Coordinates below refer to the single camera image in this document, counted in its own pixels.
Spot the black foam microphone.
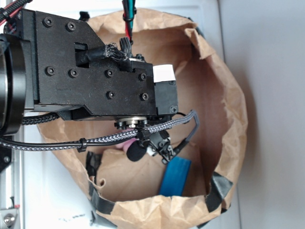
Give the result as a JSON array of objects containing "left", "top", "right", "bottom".
[{"left": 126, "top": 141, "right": 147, "bottom": 162}]

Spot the grey braided cable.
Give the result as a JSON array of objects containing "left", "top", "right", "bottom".
[{"left": 0, "top": 109, "right": 201, "bottom": 153}]

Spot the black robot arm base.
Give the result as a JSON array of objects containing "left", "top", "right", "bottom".
[{"left": 0, "top": 34, "right": 34, "bottom": 135}]

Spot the blue rectangular block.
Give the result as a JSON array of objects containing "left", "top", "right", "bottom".
[{"left": 159, "top": 157, "right": 191, "bottom": 197}]

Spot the aluminium frame rail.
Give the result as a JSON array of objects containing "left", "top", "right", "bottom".
[{"left": 0, "top": 146, "right": 24, "bottom": 229}]

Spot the pink plush bunny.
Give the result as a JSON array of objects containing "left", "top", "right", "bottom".
[{"left": 115, "top": 141, "right": 133, "bottom": 153}]

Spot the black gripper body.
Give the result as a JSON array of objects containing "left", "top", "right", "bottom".
[{"left": 18, "top": 10, "right": 178, "bottom": 120}]

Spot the brown paper bag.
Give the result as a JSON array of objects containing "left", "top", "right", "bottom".
[{"left": 54, "top": 9, "right": 248, "bottom": 229}]

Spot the red green wire bundle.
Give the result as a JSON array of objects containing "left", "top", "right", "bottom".
[{"left": 121, "top": 0, "right": 137, "bottom": 46}]

